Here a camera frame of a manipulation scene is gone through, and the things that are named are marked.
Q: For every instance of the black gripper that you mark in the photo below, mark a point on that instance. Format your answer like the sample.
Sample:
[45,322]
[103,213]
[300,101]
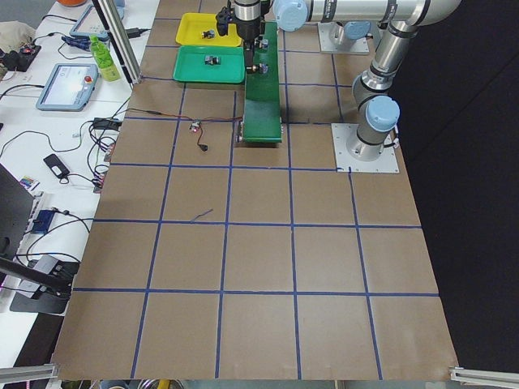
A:
[246,27]

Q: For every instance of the yellow plastic tray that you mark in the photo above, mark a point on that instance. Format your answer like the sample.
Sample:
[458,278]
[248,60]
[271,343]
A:
[193,24]

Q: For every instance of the green plastic tray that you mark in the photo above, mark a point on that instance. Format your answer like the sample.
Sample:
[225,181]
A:
[190,67]

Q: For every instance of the green conveyor belt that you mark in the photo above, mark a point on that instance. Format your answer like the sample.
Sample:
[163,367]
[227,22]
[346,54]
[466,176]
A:
[261,121]

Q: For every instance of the green tea bottle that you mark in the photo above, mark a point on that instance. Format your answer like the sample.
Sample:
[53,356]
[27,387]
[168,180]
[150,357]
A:
[103,59]

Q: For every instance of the far teach pendant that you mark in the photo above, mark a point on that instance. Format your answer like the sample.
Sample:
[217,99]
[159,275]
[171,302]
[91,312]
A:
[89,24]

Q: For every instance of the teach pendant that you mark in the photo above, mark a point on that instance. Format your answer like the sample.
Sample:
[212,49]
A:
[89,24]
[68,88]

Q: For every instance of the black power adapter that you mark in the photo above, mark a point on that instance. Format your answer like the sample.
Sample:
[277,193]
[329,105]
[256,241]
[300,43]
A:
[106,124]

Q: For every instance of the near teach pendant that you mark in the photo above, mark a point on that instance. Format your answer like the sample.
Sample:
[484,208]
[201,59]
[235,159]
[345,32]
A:
[68,88]

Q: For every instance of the black monitor stand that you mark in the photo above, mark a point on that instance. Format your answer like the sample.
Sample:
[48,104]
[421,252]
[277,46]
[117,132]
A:
[45,280]

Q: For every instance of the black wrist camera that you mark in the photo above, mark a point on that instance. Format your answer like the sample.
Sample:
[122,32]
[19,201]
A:
[224,18]

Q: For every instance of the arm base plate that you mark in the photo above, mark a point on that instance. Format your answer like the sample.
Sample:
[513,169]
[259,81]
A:
[354,156]
[344,37]

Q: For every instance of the aluminium frame post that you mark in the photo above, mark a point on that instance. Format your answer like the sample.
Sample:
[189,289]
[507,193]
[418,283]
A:
[110,18]

